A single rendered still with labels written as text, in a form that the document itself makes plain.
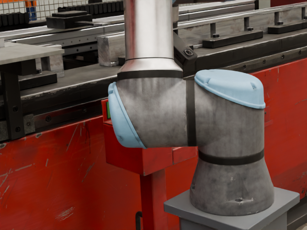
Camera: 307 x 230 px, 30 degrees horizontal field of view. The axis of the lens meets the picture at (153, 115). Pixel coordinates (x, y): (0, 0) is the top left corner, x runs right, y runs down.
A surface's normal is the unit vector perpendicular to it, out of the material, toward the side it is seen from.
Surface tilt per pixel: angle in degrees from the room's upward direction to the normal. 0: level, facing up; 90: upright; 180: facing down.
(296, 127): 90
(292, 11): 90
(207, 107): 68
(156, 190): 90
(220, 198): 73
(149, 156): 90
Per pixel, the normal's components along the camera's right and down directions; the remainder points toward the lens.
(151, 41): 0.13, -0.02
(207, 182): -0.68, -0.07
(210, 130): -0.06, 0.52
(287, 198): -0.05, -0.96
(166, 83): 0.47, -0.04
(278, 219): 0.74, 0.14
